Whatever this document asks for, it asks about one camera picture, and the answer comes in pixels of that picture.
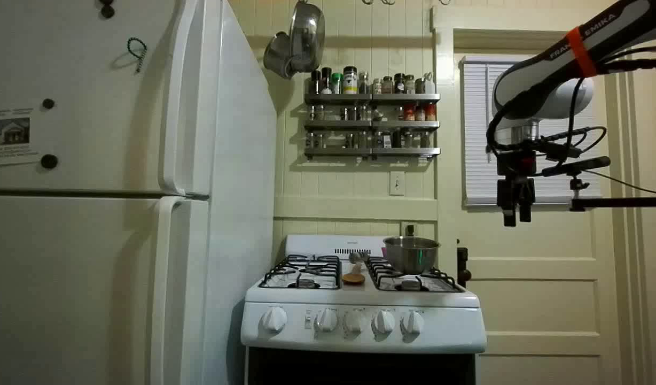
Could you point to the wall spice rack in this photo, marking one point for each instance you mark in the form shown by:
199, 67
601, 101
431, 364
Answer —
372, 152

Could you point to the steel cooking pot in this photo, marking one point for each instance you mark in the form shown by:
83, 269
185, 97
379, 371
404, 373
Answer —
411, 254

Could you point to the brown spoon rest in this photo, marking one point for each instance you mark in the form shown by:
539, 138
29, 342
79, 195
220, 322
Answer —
354, 278

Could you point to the orange band on arm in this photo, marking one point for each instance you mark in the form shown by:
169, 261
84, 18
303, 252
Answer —
582, 52

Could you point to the hanging metal pan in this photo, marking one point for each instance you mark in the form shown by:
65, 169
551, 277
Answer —
279, 56

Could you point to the red spice jar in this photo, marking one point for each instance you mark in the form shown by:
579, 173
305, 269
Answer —
431, 111
410, 111

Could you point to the dark spice jar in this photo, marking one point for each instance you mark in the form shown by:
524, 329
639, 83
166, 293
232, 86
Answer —
400, 83
315, 81
325, 81

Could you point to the round black fridge magnet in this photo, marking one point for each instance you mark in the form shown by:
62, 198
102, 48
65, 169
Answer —
50, 161
108, 8
48, 103

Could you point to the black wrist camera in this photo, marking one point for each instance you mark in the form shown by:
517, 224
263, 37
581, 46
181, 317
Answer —
574, 168

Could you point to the grey spice jar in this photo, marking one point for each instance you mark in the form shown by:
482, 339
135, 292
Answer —
429, 83
387, 86

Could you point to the hanging steel bowl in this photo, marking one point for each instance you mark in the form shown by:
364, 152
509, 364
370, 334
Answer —
307, 33

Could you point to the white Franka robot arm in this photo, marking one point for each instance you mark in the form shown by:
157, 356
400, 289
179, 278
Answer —
618, 27

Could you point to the white stove knob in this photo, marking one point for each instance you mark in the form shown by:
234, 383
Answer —
411, 325
354, 323
272, 322
383, 323
325, 322

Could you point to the photo card on fridge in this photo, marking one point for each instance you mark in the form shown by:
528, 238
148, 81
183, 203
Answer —
10, 130

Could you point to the cream panelled door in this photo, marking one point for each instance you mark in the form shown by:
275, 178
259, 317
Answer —
542, 300

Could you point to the black horizontal bar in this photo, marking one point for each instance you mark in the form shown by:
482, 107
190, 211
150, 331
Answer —
618, 202

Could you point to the black burner grate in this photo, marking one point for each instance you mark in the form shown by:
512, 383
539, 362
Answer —
303, 272
413, 282

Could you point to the black door latch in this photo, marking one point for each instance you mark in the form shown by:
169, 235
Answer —
462, 267

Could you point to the white refrigerator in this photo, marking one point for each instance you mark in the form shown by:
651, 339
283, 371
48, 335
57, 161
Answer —
79, 269

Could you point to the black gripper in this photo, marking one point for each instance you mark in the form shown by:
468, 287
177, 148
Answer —
517, 190

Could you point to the wall light switch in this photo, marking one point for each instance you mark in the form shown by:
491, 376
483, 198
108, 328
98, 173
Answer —
397, 183

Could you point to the green spice jar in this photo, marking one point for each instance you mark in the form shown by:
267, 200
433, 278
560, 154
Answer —
336, 83

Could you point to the white gas stove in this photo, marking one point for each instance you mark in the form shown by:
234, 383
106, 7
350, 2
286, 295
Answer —
445, 323

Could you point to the white window blind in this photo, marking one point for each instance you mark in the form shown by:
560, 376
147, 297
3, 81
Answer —
478, 142

